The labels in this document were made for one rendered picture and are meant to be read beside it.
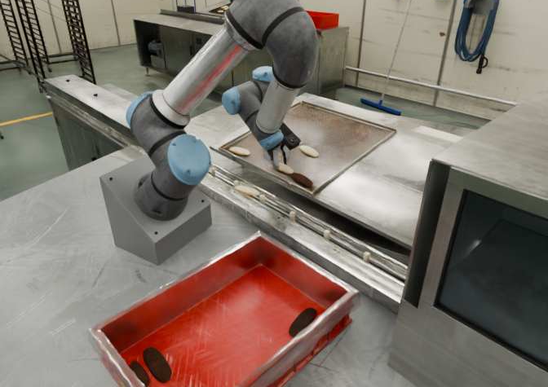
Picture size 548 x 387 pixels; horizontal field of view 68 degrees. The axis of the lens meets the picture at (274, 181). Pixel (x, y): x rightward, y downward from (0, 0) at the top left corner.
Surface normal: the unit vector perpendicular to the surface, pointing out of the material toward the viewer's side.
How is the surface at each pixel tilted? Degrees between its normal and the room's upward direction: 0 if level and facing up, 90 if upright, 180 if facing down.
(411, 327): 90
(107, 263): 0
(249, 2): 71
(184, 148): 48
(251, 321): 0
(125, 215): 90
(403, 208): 10
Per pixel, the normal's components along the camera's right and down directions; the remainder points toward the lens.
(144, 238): -0.52, 0.41
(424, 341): -0.72, 0.33
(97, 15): 0.69, 0.35
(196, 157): 0.62, -0.39
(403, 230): -0.12, -0.80
